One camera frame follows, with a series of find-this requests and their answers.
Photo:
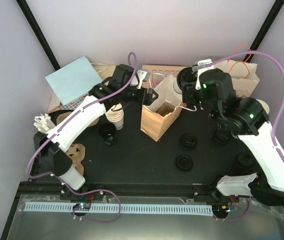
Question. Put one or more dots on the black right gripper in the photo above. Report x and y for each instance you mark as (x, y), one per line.
(188, 94)

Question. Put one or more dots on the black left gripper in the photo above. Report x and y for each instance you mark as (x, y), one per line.
(142, 101)

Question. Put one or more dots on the kraft bag with white handles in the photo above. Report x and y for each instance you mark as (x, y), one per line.
(153, 124)

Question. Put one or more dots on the single white paper cup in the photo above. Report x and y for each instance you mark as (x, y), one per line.
(177, 86)

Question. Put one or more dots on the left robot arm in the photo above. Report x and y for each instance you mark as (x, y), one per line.
(125, 85)

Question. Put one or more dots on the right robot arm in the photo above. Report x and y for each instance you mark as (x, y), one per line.
(262, 177)

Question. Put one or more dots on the cream bear paper bag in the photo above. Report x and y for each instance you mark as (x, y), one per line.
(243, 74)

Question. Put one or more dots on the pink cakes paper bag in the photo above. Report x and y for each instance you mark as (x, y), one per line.
(164, 69)

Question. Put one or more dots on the left stack of paper cups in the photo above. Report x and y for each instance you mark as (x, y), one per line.
(116, 116)

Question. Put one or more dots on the stack of paper cups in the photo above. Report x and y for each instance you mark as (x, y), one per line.
(116, 116)
(265, 107)

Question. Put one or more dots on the stack of black lids left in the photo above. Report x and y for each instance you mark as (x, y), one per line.
(108, 133)

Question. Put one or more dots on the yellow flat paper bag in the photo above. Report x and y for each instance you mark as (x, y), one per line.
(103, 70)

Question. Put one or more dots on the right stack of paper cups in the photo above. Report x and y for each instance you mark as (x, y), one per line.
(265, 107)

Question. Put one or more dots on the lone black lid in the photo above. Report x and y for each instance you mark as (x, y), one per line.
(184, 163)
(188, 141)

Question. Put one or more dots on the lone black lid centre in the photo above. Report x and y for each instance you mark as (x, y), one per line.
(184, 163)

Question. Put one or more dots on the light blue paper bag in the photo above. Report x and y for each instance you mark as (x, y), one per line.
(74, 80)

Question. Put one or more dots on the black lid stack far right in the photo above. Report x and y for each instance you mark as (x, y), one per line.
(243, 165)

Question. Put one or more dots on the two-cup pulp carrier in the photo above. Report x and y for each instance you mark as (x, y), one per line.
(63, 116)

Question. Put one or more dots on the small circuit board right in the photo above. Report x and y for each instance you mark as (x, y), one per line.
(221, 209)

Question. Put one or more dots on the small circuit board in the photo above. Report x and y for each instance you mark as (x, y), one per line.
(221, 209)
(81, 207)

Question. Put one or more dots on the small circuit board left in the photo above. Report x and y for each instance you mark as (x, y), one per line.
(81, 207)

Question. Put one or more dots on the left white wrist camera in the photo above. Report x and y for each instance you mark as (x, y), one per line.
(141, 76)

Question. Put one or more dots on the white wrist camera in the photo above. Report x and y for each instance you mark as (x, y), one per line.
(141, 76)
(200, 67)

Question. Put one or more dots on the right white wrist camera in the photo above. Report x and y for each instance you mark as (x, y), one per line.
(200, 67)

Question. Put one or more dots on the black front rail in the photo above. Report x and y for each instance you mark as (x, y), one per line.
(206, 191)

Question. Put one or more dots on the right black frame post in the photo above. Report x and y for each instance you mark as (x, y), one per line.
(266, 25)

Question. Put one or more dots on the black frame post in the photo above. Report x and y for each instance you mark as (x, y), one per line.
(266, 25)
(26, 10)

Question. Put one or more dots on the left black frame post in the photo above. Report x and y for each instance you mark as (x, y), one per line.
(26, 10)

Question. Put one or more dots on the light blue cable duct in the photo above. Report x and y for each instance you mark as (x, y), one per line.
(113, 208)

